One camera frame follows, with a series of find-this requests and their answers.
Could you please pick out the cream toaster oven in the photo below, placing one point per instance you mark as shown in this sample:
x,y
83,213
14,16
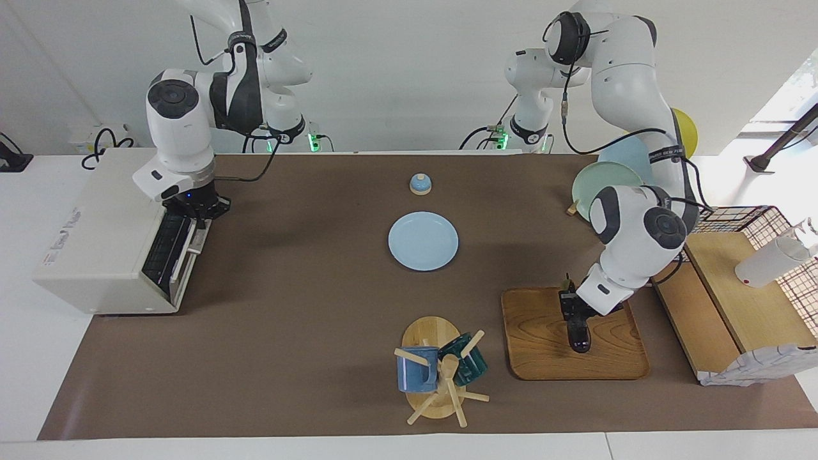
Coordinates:
x,y
96,243

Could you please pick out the white power strip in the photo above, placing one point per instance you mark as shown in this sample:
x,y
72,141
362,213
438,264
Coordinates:
x,y
80,137

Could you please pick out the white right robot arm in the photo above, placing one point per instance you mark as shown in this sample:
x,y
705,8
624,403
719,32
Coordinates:
x,y
185,121

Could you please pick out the small blue white bell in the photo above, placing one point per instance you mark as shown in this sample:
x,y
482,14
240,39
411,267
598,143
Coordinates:
x,y
420,185

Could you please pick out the dark purple eggplant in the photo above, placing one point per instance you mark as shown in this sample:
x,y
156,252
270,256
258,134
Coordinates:
x,y
579,340

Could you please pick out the pale green plate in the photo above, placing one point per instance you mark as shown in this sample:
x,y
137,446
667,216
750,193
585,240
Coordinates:
x,y
601,179

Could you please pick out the dark green ceramic mug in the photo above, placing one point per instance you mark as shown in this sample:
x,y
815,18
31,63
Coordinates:
x,y
476,367

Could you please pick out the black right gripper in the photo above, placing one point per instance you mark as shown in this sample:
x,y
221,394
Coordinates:
x,y
201,203

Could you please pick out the marble pattern cloth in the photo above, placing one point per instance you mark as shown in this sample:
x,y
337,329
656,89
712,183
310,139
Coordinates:
x,y
760,364

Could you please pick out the black stand pole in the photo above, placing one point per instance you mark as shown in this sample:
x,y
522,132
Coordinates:
x,y
783,139

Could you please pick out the yellow plate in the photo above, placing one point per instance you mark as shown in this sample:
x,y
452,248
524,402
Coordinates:
x,y
685,131

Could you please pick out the light blue racked plate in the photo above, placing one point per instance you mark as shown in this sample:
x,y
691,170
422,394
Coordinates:
x,y
629,156

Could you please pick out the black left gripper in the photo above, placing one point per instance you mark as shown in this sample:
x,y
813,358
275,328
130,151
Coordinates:
x,y
575,305

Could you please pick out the wooden serving tray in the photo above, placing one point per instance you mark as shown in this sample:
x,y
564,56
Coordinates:
x,y
543,351

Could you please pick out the brown table mat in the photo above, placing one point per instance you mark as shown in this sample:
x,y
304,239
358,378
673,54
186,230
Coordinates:
x,y
307,319

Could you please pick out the blue ceramic mug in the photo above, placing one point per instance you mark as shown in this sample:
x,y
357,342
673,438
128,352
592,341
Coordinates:
x,y
412,377

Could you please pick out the wooden plate rack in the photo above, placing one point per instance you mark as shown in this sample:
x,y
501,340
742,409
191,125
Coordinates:
x,y
572,207

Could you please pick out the black clamp mount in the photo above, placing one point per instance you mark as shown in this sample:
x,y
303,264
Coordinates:
x,y
13,160

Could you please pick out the white bottle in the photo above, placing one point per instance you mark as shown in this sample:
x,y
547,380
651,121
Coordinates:
x,y
767,265

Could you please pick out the wooden mug tree stand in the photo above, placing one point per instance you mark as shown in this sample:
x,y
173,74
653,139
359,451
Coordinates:
x,y
431,332

